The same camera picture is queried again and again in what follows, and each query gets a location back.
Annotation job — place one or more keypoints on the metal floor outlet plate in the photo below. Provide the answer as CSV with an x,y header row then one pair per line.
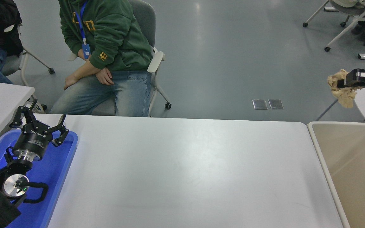
x,y
259,104
275,104

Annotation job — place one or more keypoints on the large pale bin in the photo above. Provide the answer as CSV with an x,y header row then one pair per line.
x,y
353,177

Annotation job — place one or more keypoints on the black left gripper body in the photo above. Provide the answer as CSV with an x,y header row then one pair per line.
x,y
33,141

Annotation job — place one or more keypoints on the grey white office chair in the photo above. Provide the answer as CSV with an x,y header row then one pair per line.
x,y
350,11
147,19
11,65

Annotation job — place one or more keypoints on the blue plastic tray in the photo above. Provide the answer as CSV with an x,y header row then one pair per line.
x,y
52,177

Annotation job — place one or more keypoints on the tan paper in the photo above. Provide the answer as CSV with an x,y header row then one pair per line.
x,y
344,93

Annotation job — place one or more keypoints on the person's right hand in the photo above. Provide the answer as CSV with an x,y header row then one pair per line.
x,y
105,77

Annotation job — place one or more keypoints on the person's left hand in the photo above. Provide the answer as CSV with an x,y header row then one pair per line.
x,y
70,82

